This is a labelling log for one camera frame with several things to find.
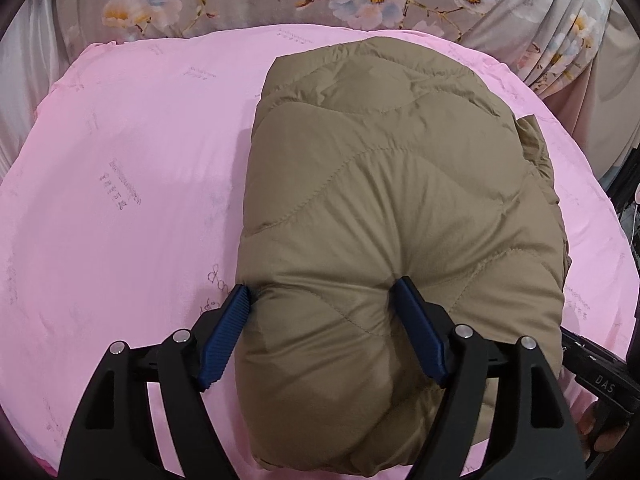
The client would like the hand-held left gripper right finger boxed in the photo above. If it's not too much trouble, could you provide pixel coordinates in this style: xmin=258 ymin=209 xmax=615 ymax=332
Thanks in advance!
xmin=392 ymin=276 xmax=586 ymax=480

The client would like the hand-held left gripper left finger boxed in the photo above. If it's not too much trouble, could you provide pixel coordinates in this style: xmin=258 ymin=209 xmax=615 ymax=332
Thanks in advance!
xmin=57 ymin=285 xmax=251 ymax=480

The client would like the khaki quilted puffer jacket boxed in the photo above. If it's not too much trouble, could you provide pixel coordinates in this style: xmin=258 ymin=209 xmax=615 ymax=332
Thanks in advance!
xmin=235 ymin=36 xmax=573 ymax=473

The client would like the person's right hand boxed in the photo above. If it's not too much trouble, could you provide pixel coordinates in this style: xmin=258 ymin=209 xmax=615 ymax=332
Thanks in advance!
xmin=575 ymin=401 xmax=630 ymax=456

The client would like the pink bed sheet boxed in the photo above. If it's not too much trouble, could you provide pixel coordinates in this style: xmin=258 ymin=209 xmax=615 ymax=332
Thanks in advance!
xmin=0 ymin=24 xmax=640 ymax=480

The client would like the beige pink curtain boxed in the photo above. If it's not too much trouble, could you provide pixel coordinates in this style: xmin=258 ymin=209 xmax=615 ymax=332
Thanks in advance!
xmin=545 ymin=5 xmax=640 ymax=191

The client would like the white satin curtain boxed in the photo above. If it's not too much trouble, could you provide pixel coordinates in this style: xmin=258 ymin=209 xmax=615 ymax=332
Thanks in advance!
xmin=0 ymin=0 xmax=71 ymax=181

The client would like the dark metal frame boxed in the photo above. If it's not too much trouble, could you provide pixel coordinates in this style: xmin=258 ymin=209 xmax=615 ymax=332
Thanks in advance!
xmin=600 ymin=160 xmax=640 ymax=267

